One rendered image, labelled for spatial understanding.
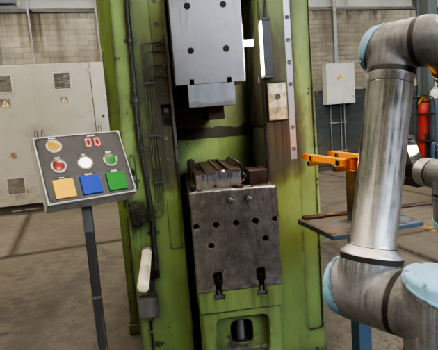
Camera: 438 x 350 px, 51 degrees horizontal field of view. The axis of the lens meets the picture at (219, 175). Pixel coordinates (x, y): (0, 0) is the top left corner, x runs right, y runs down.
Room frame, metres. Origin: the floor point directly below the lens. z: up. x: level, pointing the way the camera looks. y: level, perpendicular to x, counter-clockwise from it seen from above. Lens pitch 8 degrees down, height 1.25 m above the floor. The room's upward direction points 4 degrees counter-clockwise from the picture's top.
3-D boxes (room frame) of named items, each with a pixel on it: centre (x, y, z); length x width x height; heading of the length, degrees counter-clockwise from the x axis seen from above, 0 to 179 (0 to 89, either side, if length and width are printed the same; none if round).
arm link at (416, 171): (1.44, -0.66, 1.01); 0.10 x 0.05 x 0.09; 106
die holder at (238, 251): (2.21, -0.03, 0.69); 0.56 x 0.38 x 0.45; 6
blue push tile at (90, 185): (1.73, 0.49, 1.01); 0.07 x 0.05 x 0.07; 121
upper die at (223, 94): (2.19, 0.03, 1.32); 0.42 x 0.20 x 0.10; 6
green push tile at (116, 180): (1.78, 0.40, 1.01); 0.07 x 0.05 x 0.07; 121
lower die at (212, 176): (2.19, 0.03, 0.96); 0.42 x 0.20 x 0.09; 6
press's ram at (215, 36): (2.19, -0.01, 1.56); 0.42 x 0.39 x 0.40; 6
